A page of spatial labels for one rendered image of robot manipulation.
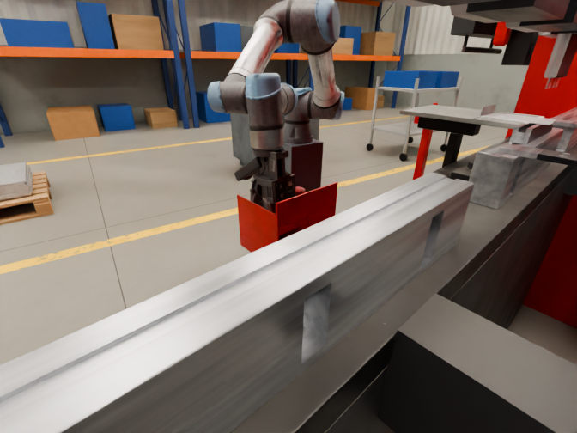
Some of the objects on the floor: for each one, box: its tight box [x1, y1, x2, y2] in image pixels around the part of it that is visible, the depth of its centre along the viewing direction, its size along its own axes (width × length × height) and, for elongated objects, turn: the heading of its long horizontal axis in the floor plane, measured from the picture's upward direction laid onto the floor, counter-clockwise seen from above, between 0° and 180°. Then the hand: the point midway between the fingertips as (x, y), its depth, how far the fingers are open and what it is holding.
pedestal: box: [413, 102, 439, 180], centre depth 256 cm, size 20×25×83 cm
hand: (268, 224), depth 79 cm, fingers closed
